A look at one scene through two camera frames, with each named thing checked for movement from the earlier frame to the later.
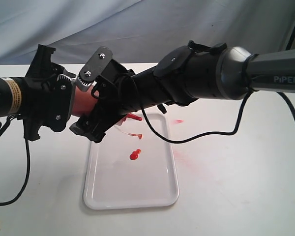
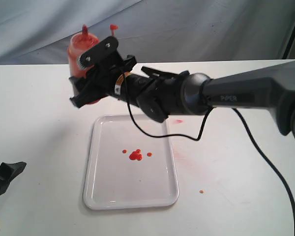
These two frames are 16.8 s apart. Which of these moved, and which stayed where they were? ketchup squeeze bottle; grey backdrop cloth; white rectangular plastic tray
Moved: ketchup squeeze bottle
Stayed: white rectangular plastic tray; grey backdrop cloth
